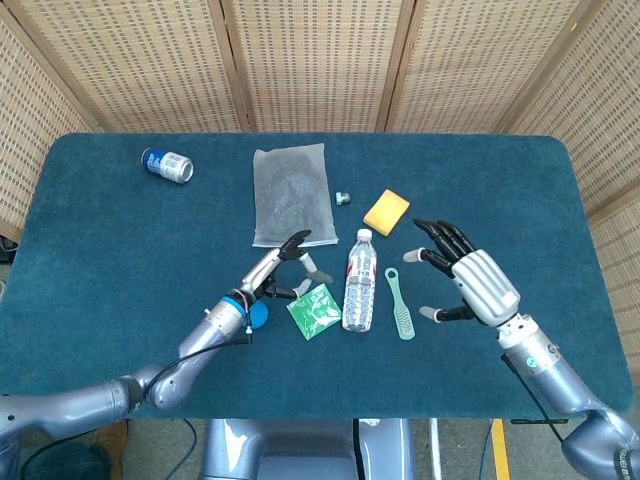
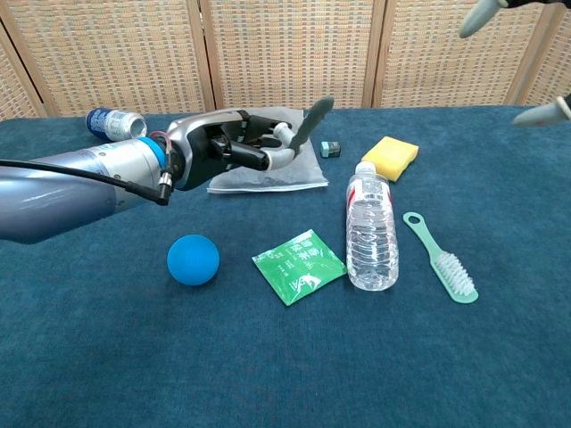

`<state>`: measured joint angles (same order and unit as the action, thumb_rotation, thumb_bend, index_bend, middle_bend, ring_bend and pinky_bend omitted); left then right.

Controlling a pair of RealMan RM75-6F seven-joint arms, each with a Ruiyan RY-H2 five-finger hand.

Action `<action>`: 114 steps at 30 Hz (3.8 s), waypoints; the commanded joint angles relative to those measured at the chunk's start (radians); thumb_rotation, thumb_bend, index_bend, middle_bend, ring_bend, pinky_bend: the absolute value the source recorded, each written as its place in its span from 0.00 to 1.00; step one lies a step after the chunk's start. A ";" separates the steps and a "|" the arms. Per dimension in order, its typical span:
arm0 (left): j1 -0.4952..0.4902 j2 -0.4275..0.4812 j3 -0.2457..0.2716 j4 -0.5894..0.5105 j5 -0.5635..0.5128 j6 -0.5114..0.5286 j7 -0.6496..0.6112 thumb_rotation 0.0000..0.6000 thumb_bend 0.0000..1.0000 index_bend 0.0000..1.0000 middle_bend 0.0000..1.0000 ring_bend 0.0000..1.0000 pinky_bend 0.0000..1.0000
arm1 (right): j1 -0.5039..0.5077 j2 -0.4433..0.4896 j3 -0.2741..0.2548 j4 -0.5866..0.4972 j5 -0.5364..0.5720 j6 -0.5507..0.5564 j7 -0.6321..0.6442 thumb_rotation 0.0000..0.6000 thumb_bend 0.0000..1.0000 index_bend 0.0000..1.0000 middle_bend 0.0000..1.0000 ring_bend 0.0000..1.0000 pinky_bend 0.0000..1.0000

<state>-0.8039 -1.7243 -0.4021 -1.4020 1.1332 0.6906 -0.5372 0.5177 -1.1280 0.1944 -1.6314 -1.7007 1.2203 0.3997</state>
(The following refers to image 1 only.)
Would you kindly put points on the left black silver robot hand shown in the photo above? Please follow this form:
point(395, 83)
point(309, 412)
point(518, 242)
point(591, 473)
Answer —
point(262, 272)

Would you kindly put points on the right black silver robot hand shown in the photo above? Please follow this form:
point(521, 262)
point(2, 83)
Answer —
point(485, 285)

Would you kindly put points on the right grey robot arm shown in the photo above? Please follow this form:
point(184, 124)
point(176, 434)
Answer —
point(550, 370)

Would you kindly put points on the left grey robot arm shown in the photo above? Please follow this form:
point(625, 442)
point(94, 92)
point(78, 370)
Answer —
point(200, 340)

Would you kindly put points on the blue ball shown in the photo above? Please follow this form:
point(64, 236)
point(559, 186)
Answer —
point(260, 315)

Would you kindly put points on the green sachet packet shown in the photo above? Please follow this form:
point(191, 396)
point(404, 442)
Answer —
point(314, 312)

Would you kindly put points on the clear bag of grey filling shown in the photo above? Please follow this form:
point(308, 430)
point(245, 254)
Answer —
point(292, 200)

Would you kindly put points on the mint green brush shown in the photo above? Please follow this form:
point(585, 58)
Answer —
point(402, 315)

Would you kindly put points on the clear plastic water bottle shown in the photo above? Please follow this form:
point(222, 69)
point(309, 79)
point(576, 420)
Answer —
point(359, 300)

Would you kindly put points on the yellow sponge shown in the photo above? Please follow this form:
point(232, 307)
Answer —
point(386, 212)

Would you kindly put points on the blue felt table cover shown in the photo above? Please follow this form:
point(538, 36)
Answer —
point(450, 150)

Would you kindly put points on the blue silver drink can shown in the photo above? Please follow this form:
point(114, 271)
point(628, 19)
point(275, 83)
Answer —
point(167, 165)

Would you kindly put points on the grey robot torso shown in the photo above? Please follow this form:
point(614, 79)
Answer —
point(300, 450)

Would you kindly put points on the woven bamboo screen panel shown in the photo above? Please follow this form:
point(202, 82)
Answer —
point(600, 100)
point(320, 60)
point(30, 125)
point(150, 60)
point(475, 60)

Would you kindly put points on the orange brown bag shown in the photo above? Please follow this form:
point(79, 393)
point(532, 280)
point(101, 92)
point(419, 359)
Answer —
point(112, 440)

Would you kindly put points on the black bag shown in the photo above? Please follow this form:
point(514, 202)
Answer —
point(75, 462)

